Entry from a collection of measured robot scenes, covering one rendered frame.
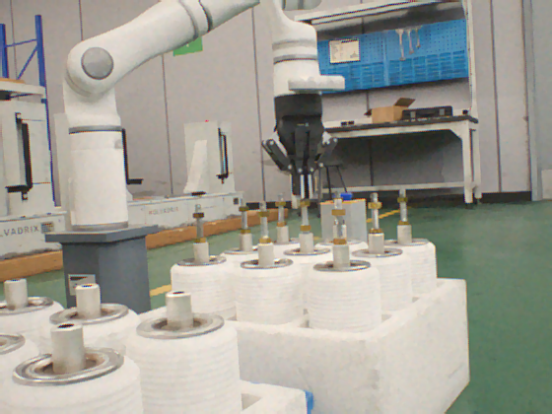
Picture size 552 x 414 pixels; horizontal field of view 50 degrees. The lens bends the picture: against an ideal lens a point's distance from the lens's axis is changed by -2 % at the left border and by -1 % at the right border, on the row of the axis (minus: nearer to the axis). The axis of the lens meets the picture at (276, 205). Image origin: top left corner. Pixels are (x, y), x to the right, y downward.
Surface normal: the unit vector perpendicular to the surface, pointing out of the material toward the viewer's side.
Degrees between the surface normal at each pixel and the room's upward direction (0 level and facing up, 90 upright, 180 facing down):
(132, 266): 90
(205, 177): 90
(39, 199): 90
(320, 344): 90
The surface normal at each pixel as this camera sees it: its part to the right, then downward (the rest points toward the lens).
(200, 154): -0.42, -0.32
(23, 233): 0.90, -0.04
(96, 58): 0.43, -0.09
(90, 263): -0.39, 0.10
